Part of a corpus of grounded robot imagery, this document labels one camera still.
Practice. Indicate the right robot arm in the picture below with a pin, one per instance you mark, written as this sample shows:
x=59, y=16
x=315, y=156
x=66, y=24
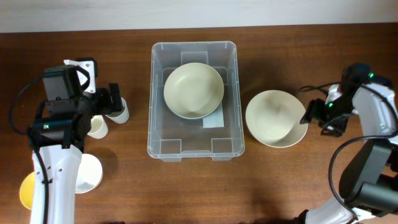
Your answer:
x=364, y=192

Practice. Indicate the small yellow bowl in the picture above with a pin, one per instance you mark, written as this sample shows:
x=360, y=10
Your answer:
x=26, y=191

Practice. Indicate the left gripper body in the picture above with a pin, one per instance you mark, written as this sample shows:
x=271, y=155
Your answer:
x=101, y=102

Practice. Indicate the grey cup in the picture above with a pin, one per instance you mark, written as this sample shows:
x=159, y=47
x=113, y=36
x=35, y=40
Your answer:
x=122, y=116

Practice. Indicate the cream bowl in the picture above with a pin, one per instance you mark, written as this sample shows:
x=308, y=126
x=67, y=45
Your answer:
x=194, y=89
x=273, y=118

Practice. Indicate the dark blue bowl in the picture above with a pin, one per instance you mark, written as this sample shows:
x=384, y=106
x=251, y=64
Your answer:
x=184, y=117

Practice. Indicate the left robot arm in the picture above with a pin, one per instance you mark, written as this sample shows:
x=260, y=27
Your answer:
x=57, y=136

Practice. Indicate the clear plastic storage container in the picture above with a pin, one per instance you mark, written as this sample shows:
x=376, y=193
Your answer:
x=171, y=138

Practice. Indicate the cream cup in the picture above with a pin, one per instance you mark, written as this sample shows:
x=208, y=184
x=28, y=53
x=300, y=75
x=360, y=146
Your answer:
x=99, y=128

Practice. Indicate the small white bowl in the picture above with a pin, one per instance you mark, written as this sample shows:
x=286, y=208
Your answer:
x=90, y=174

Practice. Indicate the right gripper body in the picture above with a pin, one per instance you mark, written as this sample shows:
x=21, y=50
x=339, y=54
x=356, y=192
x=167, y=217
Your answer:
x=331, y=117

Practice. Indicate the white label in container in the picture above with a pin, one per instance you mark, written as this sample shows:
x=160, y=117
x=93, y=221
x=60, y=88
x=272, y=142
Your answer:
x=215, y=119

